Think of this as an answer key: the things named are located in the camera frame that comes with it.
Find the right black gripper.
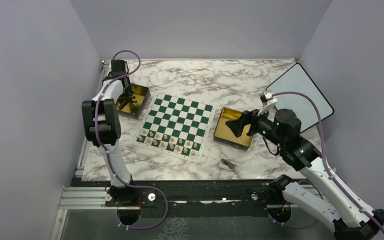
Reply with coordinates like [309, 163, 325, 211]
[226, 103, 286, 148]

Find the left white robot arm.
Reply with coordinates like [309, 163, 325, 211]
[81, 59, 137, 206]

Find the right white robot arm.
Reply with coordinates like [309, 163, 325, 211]
[225, 109, 384, 240]

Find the gold tin with dark pieces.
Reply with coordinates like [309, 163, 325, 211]
[115, 83, 151, 120]

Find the light wooden chess pieces row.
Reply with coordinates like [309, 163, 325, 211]
[134, 128, 204, 160]

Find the white tablet whiteboard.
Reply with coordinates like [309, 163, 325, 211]
[266, 63, 335, 132]

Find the empty gold tin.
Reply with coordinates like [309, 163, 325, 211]
[213, 106, 255, 152]

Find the small wooden piece on table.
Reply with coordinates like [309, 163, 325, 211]
[219, 158, 235, 171]

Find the green and white chessboard mat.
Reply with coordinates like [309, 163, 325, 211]
[133, 92, 215, 163]

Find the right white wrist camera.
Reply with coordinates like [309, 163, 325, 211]
[258, 90, 278, 116]

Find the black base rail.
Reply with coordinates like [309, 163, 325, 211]
[71, 177, 289, 219]

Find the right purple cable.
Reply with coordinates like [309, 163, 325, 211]
[268, 91, 384, 240]

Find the aluminium frame rail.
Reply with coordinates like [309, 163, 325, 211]
[50, 60, 140, 240]

